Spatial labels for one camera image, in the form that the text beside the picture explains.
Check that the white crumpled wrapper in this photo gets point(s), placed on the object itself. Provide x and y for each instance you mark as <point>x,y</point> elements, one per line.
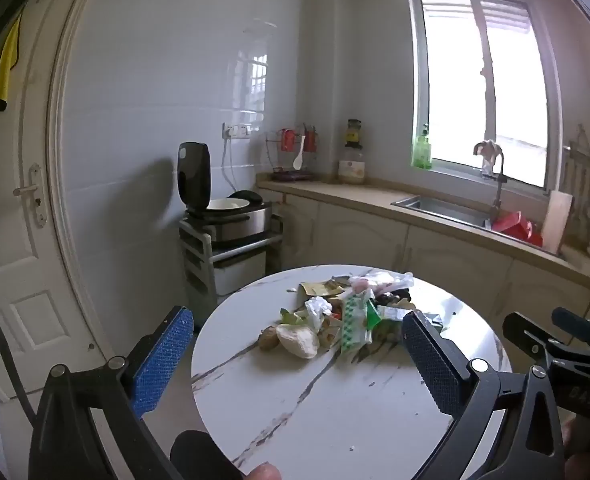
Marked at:
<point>297,341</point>

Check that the person's right hand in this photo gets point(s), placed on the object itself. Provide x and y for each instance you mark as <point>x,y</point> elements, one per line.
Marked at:
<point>587,467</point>

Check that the cream base cabinets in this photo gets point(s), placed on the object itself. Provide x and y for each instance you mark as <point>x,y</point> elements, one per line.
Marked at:
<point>365,235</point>

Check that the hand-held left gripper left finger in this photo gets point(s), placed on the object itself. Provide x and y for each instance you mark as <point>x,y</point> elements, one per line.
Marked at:
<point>162,360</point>

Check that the person's left hand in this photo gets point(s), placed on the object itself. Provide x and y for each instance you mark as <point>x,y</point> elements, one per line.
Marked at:
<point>264,472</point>

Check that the white storage box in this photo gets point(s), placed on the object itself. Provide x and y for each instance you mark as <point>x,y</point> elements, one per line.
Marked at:
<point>240,272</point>

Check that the light green snack packet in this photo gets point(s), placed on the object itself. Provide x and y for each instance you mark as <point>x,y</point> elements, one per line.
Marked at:
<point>290,317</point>

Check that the red utensil rack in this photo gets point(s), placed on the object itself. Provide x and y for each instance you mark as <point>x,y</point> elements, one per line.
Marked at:
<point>287,140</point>

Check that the steel rice cooker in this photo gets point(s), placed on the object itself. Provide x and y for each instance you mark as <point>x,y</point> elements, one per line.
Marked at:
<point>235,225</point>

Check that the black wrapper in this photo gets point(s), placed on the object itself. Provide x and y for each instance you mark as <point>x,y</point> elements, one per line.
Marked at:
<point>395,297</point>

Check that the ginger piece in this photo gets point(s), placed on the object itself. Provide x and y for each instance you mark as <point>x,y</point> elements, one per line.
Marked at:
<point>264,340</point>

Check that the yellow cloth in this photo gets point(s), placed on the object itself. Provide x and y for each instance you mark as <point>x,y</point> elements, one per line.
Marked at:
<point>5,70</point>

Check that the window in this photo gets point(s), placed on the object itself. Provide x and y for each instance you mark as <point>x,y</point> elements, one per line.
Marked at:
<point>515,85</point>

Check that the green plastic wrapper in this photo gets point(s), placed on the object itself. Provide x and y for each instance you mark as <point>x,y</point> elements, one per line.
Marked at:
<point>373,317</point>

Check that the white spoon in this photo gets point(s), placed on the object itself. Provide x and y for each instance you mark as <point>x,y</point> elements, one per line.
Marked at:
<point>298,158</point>

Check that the glass jar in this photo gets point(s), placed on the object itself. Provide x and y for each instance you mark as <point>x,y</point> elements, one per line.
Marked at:
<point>351,167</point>

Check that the yellow black jar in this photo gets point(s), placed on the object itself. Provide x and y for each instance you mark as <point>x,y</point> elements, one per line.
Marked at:
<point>354,132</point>

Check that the wooden cutting board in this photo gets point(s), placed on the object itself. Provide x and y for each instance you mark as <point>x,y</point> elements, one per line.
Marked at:
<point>557,220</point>

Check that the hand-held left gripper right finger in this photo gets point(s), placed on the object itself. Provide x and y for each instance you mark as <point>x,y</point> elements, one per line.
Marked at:
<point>432,365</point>

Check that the silver foil wrapper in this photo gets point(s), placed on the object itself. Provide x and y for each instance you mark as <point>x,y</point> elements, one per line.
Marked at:
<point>429,320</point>

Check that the yellow packet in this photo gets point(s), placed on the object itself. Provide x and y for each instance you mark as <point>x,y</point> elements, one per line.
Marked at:
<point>317,288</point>

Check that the white door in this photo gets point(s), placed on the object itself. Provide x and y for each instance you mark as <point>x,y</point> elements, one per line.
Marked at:
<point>35,285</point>

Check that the beige countertop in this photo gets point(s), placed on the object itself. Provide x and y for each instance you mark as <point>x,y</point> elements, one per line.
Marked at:
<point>355,195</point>

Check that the green soap bottle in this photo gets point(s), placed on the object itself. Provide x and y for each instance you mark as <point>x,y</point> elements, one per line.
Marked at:
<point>421,150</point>

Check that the round marble table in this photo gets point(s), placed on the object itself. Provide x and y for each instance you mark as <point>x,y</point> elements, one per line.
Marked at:
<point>285,410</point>

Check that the clear plastic wrap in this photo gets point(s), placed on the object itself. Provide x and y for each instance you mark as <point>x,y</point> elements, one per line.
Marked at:
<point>317,310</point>

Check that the metal faucet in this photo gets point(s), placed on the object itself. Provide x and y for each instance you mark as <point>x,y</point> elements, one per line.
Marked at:
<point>497,185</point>

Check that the red basin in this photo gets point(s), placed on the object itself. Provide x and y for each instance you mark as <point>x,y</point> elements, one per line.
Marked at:
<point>517,225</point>

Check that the steel sink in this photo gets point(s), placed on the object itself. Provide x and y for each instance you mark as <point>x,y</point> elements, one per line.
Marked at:
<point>440,207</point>

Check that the green checked tissue packet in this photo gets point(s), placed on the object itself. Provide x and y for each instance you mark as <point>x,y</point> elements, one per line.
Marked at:
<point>353,325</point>

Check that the white wall socket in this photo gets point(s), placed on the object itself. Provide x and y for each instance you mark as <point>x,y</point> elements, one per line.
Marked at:
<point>236,130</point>

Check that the pink cloth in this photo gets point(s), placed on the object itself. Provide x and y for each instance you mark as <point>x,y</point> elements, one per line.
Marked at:
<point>486,149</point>

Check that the grey storage rack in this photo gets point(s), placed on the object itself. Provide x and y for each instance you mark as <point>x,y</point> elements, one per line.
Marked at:
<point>197,260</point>

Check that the clear bag with pink item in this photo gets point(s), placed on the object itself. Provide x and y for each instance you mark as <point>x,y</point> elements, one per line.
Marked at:
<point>377,280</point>

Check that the metal wall rack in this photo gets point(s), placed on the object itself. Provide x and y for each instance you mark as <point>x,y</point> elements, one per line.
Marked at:
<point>587,170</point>

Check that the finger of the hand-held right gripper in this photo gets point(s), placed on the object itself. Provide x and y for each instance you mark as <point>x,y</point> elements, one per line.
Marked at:
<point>575,321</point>
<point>520,330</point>

